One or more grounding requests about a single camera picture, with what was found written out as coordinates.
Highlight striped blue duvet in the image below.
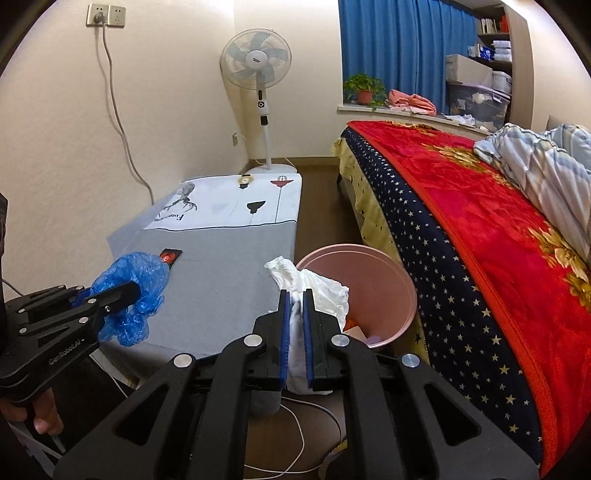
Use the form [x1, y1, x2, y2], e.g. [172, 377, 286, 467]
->
[473, 122, 591, 254]

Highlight double wall socket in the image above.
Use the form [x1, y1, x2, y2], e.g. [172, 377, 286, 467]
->
[86, 2, 126, 28]

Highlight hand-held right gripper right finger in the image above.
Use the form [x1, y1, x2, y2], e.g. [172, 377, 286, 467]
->
[302, 288, 541, 480]

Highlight white window sill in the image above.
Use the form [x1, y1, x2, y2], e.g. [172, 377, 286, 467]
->
[336, 105, 495, 134]

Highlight white floor cable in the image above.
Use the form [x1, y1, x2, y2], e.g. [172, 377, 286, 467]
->
[242, 394, 347, 476]

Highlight white standing fan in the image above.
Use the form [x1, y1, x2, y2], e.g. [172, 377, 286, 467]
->
[220, 28, 301, 178]

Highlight grey table cloth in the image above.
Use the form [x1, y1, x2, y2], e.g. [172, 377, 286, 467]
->
[95, 173, 303, 418]

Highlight pink folded clothes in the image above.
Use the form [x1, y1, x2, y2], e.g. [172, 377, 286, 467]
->
[387, 89, 437, 115]

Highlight potted green plant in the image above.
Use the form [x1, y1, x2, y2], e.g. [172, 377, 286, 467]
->
[343, 74, 387, 109]

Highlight yellow bed sheet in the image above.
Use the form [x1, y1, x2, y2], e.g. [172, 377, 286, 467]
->
[333, 138, 426, 356]

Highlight person's left hand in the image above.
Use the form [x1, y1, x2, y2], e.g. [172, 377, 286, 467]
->
[0, 385, 64, 437]

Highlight white clothes pile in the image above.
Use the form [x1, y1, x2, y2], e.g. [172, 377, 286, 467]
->
[450, 113, 490, 130]

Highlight grey power cable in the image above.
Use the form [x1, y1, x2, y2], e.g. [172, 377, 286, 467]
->
[95, 14, 155, 204]

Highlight dark patterned slipper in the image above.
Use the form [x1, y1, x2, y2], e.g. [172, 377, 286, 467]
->
[321, 438, 356, 480]

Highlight clear storage bin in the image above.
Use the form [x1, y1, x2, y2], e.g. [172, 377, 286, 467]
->
[447, 82, 512, 131]

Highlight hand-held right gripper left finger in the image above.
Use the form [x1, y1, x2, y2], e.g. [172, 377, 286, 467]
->
[53, 291, 293, 480]

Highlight white printed cloth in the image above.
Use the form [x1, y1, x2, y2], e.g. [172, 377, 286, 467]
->
[147, 173, 303, 230]

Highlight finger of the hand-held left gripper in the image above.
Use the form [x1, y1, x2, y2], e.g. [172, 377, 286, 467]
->
[18, 281, 141, 336]
[4, 285, 93, 315]

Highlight grey storage box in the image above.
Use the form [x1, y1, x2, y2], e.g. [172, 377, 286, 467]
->
[445, 54, 494, 86]

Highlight pink plastic bin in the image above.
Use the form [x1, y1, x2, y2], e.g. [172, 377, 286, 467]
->
[294, 244, 419, 356]

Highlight wooden bookshelf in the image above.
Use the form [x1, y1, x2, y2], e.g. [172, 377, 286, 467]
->
[473, 0, 535, 132]

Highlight grey headboard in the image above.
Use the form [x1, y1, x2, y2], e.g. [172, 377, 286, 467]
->
[546, 113, 591, 134]

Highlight blue curtain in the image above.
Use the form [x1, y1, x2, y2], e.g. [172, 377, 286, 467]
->
[338, 0, 478, 114]

